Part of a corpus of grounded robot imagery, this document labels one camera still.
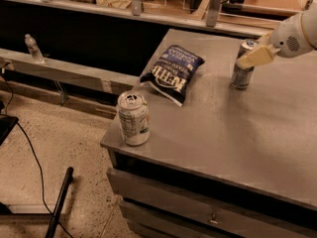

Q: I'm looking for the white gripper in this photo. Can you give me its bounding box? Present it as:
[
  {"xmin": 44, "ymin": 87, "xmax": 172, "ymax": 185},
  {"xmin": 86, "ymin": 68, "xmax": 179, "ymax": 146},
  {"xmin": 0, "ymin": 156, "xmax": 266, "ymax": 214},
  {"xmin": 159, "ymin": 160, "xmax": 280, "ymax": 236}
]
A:
[{"xmin": 236, "ymin": 8, "xmax": 317, "ymax": 69}]

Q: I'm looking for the blue silver redbull can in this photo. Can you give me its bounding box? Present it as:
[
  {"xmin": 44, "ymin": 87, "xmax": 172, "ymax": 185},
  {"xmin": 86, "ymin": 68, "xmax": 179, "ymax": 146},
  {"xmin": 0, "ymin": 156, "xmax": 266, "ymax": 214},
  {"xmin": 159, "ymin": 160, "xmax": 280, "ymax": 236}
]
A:
[{"xmin": 231, "ymin": 39, "xmax": 258, "ymax": 89}]

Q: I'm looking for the white green soda can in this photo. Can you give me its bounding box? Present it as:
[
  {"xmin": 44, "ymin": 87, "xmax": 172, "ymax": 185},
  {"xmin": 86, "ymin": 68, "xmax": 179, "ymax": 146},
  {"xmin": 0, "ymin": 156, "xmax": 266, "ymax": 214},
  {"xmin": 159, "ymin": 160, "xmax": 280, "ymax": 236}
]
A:
[{"xmin": 117, "ymin": 90, "xmax": 150, "ymax": 146}]

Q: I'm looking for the blue kettle chips bag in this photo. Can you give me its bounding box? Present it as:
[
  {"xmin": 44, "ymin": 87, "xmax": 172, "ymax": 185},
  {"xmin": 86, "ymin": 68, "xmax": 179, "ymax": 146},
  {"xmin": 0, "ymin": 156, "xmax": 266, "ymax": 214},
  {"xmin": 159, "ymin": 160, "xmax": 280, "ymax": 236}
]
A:
[{"xmin": 140, "ymin": 45, "xmax": 205, "ymax": 107}]

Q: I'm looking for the grey drawer cabinet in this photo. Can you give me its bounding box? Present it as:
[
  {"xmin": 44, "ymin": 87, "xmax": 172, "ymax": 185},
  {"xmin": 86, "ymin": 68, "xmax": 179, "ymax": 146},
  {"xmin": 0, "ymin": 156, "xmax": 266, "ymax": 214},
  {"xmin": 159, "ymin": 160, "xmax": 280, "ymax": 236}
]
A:
[{"xmin": 106, "ymin": 149, "xmax": 317, "ymax": 238}]

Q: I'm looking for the clear plastic water bottle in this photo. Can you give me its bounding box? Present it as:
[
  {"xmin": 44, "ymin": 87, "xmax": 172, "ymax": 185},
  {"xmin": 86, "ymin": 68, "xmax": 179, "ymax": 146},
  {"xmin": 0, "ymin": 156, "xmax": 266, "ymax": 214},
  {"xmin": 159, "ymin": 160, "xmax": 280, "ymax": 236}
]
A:
[{"xmin": 25, "ymin": 34, "xmax": 45, "ymax": 63}]

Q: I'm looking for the black metal leg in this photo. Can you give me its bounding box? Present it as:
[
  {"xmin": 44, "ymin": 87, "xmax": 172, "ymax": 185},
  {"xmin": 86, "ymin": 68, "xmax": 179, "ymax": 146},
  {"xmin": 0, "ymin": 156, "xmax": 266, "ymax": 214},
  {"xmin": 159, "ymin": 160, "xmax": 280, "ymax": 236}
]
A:
[{"xmin": 45, "ymin": 167, "xmax": 73, "ymax": 238}]

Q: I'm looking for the black device at left edge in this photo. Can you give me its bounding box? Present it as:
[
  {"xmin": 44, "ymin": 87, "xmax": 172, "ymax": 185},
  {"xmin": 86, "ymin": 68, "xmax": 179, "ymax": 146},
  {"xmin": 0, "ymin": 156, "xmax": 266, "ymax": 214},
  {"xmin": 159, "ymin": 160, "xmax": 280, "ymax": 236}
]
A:
[{"xmin": 0, "ymin": 114, "xmax": 19, "ymax": 146}]

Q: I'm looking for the grey metal bench rail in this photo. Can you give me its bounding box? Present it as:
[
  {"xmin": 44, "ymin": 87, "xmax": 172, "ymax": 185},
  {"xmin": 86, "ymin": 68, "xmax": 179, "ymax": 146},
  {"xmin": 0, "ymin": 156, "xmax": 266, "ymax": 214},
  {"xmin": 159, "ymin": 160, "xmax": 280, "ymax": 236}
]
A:
[{"xmin": 0, "ymin": 49, "xmax": 139, "ymax": 95}]

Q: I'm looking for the black cable on floor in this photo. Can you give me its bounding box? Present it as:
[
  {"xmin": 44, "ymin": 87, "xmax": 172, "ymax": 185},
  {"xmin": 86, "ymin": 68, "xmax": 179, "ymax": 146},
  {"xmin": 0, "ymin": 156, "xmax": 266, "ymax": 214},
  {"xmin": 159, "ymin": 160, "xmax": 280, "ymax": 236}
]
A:
[{"xmin": 0, "ymin": 61, "xmax": 74, "ymax": 238}]

